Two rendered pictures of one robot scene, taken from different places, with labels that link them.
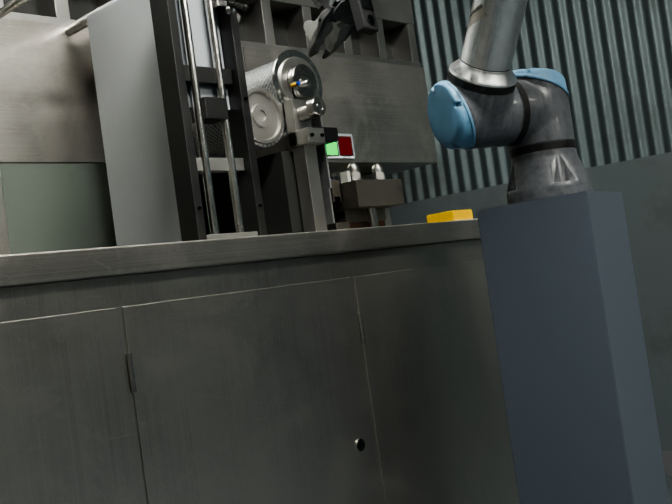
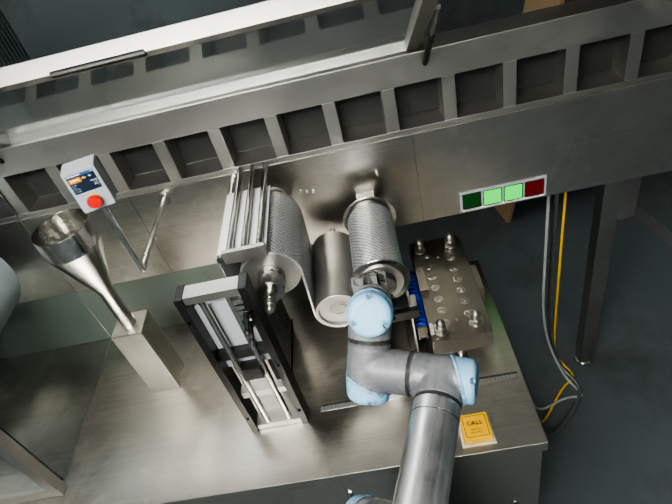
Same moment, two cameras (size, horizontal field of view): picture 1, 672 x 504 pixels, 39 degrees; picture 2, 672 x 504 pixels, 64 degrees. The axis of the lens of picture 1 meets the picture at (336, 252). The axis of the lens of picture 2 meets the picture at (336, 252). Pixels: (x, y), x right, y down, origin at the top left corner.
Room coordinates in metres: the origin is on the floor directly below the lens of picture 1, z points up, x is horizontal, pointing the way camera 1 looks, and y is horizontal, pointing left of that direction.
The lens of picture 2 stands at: (1.41, -0.67, 2.18)
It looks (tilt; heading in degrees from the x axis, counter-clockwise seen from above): 41 degrees down; 54
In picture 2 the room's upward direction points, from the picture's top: 16 degrees counter-clockwise
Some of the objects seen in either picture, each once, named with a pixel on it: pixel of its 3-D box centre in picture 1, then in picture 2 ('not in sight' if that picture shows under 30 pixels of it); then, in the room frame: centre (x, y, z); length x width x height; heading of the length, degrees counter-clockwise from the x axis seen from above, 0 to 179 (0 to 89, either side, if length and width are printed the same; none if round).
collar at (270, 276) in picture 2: not in sight; (271, 283); (1.83, 0.19, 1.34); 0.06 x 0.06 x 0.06; 46
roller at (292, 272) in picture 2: not in sight; (273, 241); (1.94, 0.30, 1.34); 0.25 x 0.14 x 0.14; 46
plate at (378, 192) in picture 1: (319, 206); (447, 290); (2.27, 0.02, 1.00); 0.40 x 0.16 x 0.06; 46
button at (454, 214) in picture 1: (449, 217); (475, 428); (1.98, -0.25, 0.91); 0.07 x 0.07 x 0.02; 46
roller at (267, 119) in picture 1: (223, 128); (336, 277); (2.03, 0.20, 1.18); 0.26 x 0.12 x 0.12; 46
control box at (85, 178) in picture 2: not in sight; (89, 185); (1.65, 0.43, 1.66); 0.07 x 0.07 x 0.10; 61
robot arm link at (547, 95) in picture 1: (533, 109); not in sight; (1.68, -0.39, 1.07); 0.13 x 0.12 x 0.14; 116
